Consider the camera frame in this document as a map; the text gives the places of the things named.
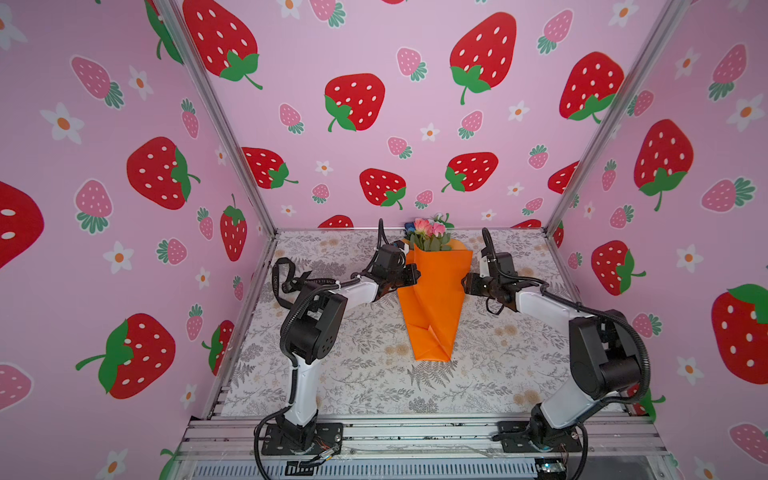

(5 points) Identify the orange wrapping paper sheet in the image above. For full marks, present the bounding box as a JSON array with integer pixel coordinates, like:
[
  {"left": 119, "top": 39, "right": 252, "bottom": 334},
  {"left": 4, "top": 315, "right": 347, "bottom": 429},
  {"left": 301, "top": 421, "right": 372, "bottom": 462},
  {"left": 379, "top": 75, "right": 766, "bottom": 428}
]
[{"left": 398, "top": 239, "right": 473, "bottom": 362}]

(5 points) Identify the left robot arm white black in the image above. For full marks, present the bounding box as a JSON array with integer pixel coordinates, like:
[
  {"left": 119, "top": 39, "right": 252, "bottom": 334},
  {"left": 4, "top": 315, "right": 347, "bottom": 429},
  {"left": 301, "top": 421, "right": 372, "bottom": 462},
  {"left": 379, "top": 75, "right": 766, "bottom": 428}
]
[{"left": 271, "top": 240, "right": 420, "bottom": 451}]

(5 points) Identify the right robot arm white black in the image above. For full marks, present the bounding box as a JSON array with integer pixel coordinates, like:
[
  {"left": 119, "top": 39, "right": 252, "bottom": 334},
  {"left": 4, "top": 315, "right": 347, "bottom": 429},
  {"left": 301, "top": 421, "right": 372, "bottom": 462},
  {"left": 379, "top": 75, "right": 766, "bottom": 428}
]
[{"left": 462, "top": 247, "right": 651, "bottom": 451}]

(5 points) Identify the black ribbon strap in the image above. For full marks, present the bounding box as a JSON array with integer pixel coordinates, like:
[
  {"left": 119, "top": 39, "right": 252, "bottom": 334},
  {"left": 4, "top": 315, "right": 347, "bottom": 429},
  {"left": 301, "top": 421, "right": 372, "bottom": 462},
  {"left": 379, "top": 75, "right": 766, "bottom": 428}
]
[{"left": 271, "top": 257, "right": 337, "bottom": 301}]

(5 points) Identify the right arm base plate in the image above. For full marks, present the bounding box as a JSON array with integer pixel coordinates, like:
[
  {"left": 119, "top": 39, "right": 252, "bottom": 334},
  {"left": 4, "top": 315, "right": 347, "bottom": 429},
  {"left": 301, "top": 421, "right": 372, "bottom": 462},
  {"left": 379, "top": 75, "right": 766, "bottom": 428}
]
[{"left": 491, "top": 421, "right": 583, "bottom": 453}]

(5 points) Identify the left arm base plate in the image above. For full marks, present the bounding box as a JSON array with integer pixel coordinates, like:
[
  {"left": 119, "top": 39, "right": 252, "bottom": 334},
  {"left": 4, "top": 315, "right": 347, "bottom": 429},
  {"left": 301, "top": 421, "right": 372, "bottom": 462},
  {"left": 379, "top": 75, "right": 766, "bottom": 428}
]
[{"left": 259, "top": 423, "right": 344, "bottom": 456}]

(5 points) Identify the right corner aluminium post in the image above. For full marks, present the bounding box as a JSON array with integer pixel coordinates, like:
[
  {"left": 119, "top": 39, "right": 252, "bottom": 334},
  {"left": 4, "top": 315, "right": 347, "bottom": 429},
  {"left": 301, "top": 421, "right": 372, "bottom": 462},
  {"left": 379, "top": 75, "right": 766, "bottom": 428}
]
[{"left": 543, "top": 0, "right": 690, "bottom": 240}]

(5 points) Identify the corner aluminium post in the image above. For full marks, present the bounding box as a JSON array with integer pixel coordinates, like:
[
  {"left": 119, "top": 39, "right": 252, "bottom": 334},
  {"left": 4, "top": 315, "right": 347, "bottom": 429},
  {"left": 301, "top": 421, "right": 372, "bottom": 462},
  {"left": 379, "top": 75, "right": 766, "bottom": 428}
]
[
  {"left": 157, "top": 0, "right": 277, "bottom": 239},
  {"left": 543, "top": 0, "right": 690, "bottom": 240}
]

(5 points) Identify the left corner aluminium post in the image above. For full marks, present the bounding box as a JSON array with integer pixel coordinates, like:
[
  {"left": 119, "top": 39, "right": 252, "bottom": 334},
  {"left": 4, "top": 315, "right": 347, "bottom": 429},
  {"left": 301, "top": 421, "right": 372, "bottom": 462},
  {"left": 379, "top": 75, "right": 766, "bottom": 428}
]
[{"left": 157, "top": 0, "right": 277, "bottom": 239}]

